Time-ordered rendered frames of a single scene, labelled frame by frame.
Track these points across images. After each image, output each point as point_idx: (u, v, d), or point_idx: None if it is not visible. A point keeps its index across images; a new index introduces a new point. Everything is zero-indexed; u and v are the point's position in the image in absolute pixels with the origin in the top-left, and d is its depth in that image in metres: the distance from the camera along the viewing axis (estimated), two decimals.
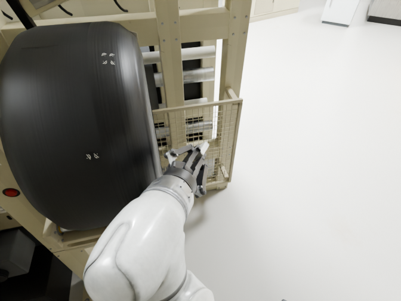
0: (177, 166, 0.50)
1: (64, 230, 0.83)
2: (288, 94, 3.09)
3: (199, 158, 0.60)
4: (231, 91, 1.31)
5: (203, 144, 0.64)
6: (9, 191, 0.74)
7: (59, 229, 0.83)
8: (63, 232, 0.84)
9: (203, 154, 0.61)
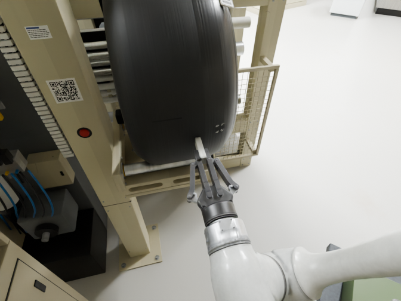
0: (203, 202, 0.54)
1: None
2: (302, 80, 3.14)
3: (207, 161, 0.61)
4: (266, 60, 1.36)
5: (196, 144, 0.63)
6: (83, 131, 0.80)
7: None
8: None
9: (205, 156, 0.61)
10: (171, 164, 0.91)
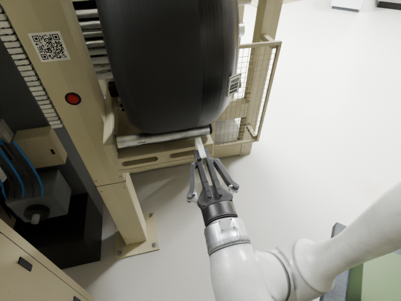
0: (203, 202, 0.54)
1: (120, 144, 0.82)
2: (304, 71, 3.08)
3: (207, 161, 0.61)
4: (268, 37, 1.30)
5: (196, 144, 0.63)
6: (72, 96, 0.74)
7: (116, 143, 0.82)
8: (119, 146, 0.83)
9: (205, 156, 0.61)
10: None
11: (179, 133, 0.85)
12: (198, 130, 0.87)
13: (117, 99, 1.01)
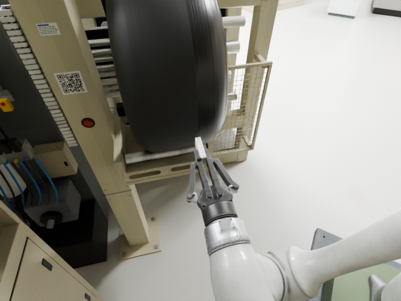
0: (203, 202, 0.54)
1: (128, 162, 0.95)
2: (299, 78, 3.20)
3: (207, 161, 0.61)
4: (260, 57, 1.42)
5: (196, 144, 0.63)
6: (88, 120, 0.86)
7: (125, 162, 0.95)
8: (127, 163, 0.96)
9: (205, 156, 0.61)
10: None
11: (179, 153, 0.98)
12: (196, 150, 0.99)
13: (125, 120, 1.14)
